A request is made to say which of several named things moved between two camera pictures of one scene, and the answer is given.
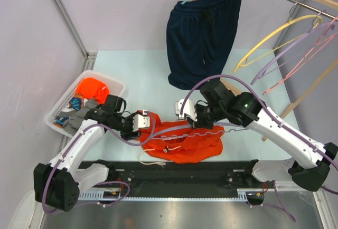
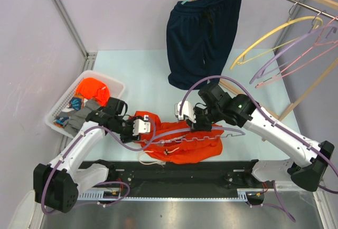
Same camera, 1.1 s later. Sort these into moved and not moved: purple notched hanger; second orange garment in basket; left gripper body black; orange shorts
Moved: purple notched hanger
Not moved: orange shorts; second orange garment in basket; left gripper body black
